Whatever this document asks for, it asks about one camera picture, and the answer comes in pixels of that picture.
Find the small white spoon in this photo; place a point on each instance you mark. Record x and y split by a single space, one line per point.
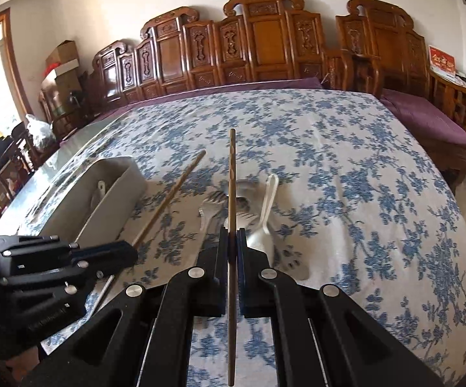
263 225

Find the brown cardboard box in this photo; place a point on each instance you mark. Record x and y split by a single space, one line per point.
62 53

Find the rectangular metal box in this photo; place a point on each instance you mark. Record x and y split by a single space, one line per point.
108 213

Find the wooden glass cabinet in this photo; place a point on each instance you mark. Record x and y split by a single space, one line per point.
61 100

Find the red desk calendar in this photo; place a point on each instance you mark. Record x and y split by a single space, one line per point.
442 59

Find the blue floral tablecloth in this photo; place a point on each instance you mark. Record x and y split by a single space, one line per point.
338 169

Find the square purple seat cushion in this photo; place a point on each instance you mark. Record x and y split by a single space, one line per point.
422 113

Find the carved wooden sofa bench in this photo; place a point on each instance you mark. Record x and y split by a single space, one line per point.
265 36

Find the metal spoon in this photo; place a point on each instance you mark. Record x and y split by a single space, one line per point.
249 189

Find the wooden chopstick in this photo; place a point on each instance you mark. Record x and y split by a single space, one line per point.
231 169
168 199

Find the wooden door frame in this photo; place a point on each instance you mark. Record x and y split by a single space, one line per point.
13 56

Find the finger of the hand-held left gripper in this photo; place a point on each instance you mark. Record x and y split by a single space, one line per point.
55 284
108 252

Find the flat white box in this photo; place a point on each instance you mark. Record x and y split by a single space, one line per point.
61 71

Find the large white soup spoon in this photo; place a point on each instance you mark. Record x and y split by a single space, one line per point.
100 191

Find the clear plastic bag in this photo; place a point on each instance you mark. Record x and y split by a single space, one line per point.
39 131

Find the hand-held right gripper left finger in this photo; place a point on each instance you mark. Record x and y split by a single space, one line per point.
224 258

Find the carved wooden armchair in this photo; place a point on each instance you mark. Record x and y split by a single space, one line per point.
382 36

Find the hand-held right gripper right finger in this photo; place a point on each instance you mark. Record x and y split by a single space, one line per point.
242 258

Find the dark wooden dining chair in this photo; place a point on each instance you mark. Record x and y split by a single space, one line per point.
19 157

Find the black desk fan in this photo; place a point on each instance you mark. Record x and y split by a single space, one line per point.
75 98

